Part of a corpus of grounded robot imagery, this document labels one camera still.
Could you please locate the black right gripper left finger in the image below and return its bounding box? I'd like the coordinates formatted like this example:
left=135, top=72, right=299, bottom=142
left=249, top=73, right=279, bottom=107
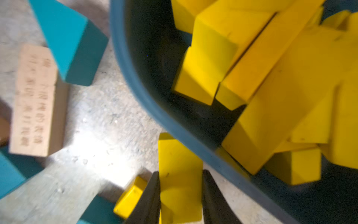
left=124, top=171, right=161, bottom=224

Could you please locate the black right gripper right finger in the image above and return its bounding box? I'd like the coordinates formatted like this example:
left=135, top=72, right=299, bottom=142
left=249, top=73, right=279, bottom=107
left=202, top=169, right=242, bottom=224

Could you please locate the yellow angled block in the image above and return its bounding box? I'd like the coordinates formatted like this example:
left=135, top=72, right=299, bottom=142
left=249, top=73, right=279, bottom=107
left=158, top=133, right=203, bottom=224

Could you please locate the yellow bar block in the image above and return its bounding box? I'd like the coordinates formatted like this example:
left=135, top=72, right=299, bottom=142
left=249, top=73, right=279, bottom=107
left=171, top=0, right=215, bottom=34

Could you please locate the yellow rectangular block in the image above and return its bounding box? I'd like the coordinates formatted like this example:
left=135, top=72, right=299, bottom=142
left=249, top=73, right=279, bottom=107
left=264, top=147, right=322, bottom=186

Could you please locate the large yellow block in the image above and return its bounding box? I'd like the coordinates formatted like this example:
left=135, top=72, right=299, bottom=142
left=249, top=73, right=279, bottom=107
left=222, top=26, right=358, bottom=175

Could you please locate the long yellow block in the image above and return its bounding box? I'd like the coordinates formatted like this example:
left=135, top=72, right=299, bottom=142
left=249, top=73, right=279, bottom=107
left=215, top=1, right=324, bottom=110

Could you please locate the dark teal plastic bin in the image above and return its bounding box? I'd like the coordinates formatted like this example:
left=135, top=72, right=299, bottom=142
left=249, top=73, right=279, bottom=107
left=110, top=1, right=358, bottom=224

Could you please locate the teal triangular block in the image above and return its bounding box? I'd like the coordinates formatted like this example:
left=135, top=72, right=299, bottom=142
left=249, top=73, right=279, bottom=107
left=29, top=1, right=108, bottom=86

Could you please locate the yellow block pile centre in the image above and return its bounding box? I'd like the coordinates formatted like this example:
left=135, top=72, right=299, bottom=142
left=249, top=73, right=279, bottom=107
left=113, top=176, right=147, bottom=220

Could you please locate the printed natural wood block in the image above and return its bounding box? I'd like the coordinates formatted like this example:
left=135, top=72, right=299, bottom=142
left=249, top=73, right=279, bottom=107
left=9, top=43, right=69, bottom=157

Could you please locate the small teal block centre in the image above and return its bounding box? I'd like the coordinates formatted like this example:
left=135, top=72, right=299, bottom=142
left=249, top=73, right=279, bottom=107
left=1, top=146, right=43, bottom=198

